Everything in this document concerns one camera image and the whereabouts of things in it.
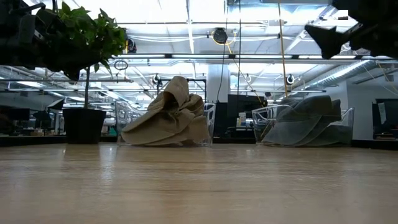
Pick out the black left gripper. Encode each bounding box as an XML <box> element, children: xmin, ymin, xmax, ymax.
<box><xmin>17</xmin><ymin>6</ymin><xmax>103</xmax><ymax>82</ymax></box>

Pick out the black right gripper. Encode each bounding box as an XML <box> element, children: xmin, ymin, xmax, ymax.
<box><xmin>304</xmin><ymin>0</ymin><xmax>398</xmax><ymax>60</ymax></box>

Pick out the blue-grey baseball cap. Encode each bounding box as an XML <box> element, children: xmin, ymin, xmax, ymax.
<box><xmin>295</xmin><ymin>123</ymin><xmax>354</xmax><ymax>147</ymax></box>
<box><xmin>262</xmin><ymin>95</ymin><xmax>334</xmax><ymax>146</ymax></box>

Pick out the green leafy potted plant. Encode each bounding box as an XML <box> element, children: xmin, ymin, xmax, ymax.
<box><xmin>46</xmin><ymin>1</ymin><xmax>127</xmax><ymax>110</ymax></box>

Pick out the black plant pot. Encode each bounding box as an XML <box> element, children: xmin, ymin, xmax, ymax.
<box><xmin>62</xmin><ymin>108</ymin><xmax>107</xmax><ymax>144</ymax></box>

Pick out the black computer monitor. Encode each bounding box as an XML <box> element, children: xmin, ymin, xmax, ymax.
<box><xmin>372</xmin><ymin>98</ymin><xmax>398</xmax><ymax>140</ymax></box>
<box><xmin>6</xmin><ymin>108</ymin><xmax>31</xmax><ymax>121</ymax></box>
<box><xmin>228</xmin><ymin>94</ymin><xmax>267</xmax><ymax>119</ymax></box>

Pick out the clear plastic bin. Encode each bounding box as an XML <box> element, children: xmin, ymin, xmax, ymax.
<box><xmin>251</xmin><ymin>104</ymin><xmax>355</xmax><ymax>147</ymax></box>
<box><xmin>114</xmin><ymin>101</ymin><xmax>216</xmax><ymax>147</ymax></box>

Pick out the black rectangular panel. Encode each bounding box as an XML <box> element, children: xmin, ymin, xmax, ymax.
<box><xmin>214</xmin><ymin>101</ymin><xmax>229</xmax><ymax>138</ymax></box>

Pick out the yellow cable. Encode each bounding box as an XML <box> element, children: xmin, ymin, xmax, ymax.
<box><xmin>277</xmin><ymin>0</ymin><xmax>290</xmax><ymax>98</ymax></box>

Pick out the black hanging cable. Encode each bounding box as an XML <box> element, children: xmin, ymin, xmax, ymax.
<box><xmin>237</xmin><ymin>0</ymin><xmax>242</xmax><ymax>96</ymax></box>

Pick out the black metal stand frame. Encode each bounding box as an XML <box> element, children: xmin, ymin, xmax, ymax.
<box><xmin>156</xmin><ymin>77</ymin><xmax>208</xmax><ymax>105</ymax></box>

